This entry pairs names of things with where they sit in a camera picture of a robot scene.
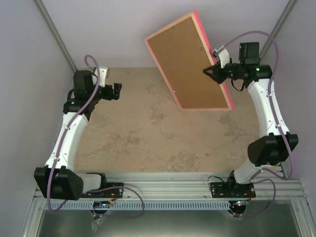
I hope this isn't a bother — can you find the pink wooden picture frame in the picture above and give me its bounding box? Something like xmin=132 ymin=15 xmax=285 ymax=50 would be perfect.
xmin=144 ymin=9 xmax=235 ymax=112

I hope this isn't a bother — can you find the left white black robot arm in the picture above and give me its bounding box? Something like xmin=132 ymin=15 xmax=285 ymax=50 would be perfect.
xmin=34 ymin=67 xmax=122 ymax=200

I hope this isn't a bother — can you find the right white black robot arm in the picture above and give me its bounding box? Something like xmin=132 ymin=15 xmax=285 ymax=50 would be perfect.
xmin=203 ymin=42 xmax=299 ymax=198

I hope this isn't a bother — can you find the left controller circuit board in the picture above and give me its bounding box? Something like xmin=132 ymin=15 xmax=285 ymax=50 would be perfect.
xmin=92 ymin=199 xmax=115 ymax=208

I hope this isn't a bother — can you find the controller circuit board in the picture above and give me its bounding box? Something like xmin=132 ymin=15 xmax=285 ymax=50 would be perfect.
xmin=92 ymin=199 xmax=115 ymax=208
xmin=232 ymin=199 xmax=250 ymax=206

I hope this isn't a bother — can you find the right controller circuit board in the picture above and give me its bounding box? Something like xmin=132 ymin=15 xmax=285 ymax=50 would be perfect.
xmin=232 ymin=199 xmax=250 ymax=206

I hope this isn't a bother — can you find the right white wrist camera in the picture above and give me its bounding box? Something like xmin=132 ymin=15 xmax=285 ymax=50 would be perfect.
xmin=212 ymin=46 xmax=230 ymax=69

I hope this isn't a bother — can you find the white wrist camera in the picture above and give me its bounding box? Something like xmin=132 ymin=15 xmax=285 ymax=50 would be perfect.
xmin=212 ymin=46 xmax=230 ymax=69
xmin=92 ymin=66 xmax=108 ymax=87

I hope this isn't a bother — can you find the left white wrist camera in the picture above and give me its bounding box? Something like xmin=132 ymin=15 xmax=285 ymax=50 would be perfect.
xmin=92 ymin=66 xmax=108 ymax=87

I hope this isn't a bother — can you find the right aluminium corner post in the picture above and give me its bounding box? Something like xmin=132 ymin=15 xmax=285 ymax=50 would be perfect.
xmin=253 ymin=0 xmax=298 ymax=70

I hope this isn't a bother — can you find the aluminium corner post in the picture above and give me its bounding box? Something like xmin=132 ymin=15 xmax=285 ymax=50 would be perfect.
xmin=253 ymin=0 xmax=298 ymax=70
xmin=33 ymin=0 xmax=77 ymax=72

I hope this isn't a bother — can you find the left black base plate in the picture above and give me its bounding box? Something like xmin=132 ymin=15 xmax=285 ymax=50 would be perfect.
xmin=81 ymin=182 xmax=124 ymax=199

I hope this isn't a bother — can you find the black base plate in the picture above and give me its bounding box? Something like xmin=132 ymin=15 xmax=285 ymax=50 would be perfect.
xmin=209 ymin=182 xmax=256 ymax=198
xmin=81 ymin=182 xmax=124 ymax=199

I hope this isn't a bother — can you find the left aluminium corner post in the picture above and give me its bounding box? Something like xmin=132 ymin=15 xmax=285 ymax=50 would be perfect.
xmin=33 ymin=0 xmax=77 ymax=72

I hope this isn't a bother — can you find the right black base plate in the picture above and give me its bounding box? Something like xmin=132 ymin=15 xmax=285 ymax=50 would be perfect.
xmin=209 ymin=182 xmax=256 ymax=198

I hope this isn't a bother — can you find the aluminium mounting rail bed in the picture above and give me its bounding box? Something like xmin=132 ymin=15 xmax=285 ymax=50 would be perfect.
xmin=34 ymin=158 xmax=307 ymax=202

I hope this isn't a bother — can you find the slotted blue cable duct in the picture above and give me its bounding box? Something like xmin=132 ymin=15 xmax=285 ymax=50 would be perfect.
xmin=44 ymin=200 xmax=232 ymax=210

